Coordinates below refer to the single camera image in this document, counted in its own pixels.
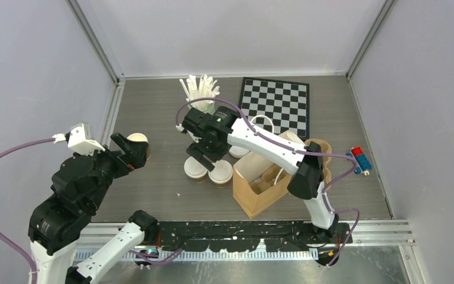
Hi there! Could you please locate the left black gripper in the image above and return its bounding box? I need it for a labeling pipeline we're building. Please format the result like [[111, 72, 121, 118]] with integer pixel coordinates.
[[79, 130, 148, 208]]

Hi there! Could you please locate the stack of paper cups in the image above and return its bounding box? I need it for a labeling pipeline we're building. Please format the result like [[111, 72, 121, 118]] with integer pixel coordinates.
[[127, 133, 151, 160]]

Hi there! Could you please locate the brown paper cup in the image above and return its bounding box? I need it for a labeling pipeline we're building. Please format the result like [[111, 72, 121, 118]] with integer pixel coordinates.
[[213, 181, 231, 188], [190, 176, 207, 183]]

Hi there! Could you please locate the stack of white lids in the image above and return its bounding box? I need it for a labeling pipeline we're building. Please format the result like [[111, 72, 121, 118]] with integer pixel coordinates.
[[229, 146, 250, 159]]

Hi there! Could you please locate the brown paper bag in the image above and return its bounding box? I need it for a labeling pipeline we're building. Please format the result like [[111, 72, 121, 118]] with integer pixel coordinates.
[[232, 152, 291, 219]]

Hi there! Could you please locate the lifted pulp cup carrier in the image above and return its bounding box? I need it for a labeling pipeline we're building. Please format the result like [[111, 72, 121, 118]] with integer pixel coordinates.
[[249, 164, 288, 195]]

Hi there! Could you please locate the stack of pulp cup carriers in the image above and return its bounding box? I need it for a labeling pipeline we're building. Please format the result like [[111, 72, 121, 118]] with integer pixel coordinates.
[[304, 138, 332, 185]]

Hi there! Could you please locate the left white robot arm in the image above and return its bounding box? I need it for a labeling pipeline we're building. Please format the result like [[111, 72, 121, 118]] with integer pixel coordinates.
[[28, 133, 158, 283]]

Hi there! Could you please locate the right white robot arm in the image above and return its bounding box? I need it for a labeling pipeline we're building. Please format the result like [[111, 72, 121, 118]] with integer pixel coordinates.
[[176, 106, 339, 243]]

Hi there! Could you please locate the black white chessboard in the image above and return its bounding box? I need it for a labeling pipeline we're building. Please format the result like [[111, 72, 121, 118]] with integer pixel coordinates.
[[238, 77, 310, 140]]

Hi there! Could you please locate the red blue toy car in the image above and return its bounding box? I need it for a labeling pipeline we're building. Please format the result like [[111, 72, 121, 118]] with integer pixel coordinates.
[[346, 147, 372, 176]]

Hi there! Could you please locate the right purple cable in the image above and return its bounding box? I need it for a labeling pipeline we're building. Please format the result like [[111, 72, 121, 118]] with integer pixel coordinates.
[[174, 97, 362, 271]]

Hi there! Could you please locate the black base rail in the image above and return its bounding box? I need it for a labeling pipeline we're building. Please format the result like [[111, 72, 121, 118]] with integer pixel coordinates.
[[140, 221, 350, 253]]

